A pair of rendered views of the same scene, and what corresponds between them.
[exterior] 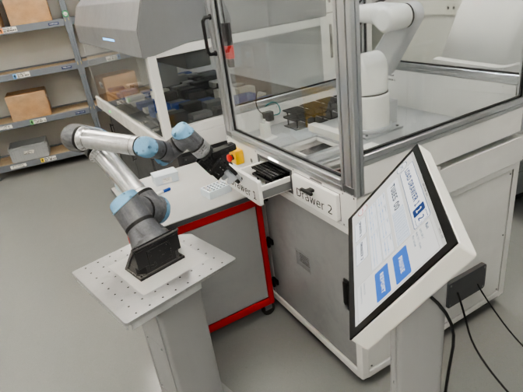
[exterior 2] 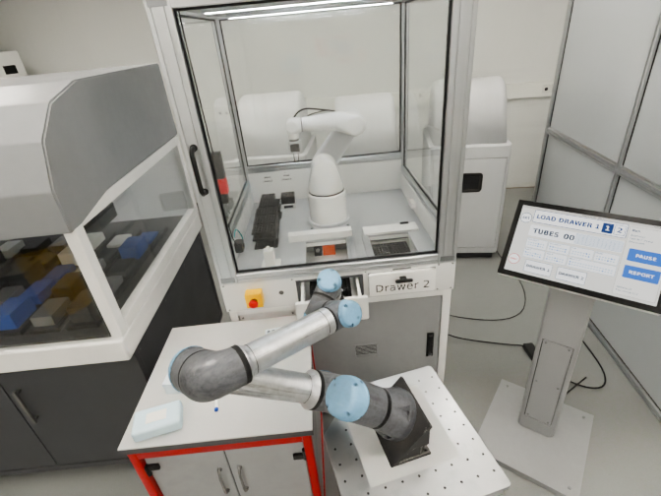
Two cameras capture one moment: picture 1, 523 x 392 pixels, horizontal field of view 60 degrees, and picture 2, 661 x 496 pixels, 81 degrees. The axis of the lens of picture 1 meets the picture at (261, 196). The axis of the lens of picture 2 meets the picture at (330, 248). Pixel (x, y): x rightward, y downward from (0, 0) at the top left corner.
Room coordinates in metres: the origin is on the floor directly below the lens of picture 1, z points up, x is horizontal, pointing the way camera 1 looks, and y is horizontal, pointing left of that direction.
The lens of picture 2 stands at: (1.25, 1.17, 1.85)
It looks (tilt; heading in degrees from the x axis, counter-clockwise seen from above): 29 degrees down; 296
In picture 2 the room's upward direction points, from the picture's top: 5 degrees counter-clockwise
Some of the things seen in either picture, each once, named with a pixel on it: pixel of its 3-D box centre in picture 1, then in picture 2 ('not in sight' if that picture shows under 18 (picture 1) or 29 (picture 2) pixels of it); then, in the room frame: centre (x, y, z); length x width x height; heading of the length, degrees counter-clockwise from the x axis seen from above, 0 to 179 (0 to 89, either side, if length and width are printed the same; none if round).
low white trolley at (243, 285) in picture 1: (196, 252); (249, 433); (2.11, 0.39, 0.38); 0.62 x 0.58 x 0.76; 27
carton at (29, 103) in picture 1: (29, 103); not in sight; (5.18, 2.43, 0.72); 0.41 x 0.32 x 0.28; 109
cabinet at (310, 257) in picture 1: (365, 232); (340, 306); (2.05, -0.52, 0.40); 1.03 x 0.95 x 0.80; 27
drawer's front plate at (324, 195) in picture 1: (314, 196); (401, 281); (1.60, -0.21, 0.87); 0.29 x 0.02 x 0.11; 27
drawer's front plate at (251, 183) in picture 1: (243, 183); (332, 310); (1.81, 0.07, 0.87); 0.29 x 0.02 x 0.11; 27
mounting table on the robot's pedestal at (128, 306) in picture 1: (156, 278); (399, 448); (1.44, 0.43, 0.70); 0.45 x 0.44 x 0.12; 129
